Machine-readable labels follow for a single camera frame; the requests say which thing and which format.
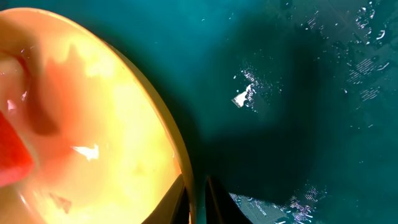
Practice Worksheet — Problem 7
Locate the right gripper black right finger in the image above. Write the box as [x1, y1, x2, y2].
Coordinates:
[205, 176, 252, 224]

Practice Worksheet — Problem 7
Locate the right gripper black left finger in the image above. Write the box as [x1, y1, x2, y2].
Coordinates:
[142, 174, 190, 224]

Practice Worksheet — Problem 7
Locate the green and pink sponge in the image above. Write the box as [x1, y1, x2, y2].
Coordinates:
[1, 112, 34, 187]

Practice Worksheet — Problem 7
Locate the blue plastic tray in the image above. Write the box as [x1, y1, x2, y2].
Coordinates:
[1, 0, 397, 223]

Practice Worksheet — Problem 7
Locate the yellow-green plate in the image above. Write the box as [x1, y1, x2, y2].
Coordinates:
[1, 7, 195, 223]

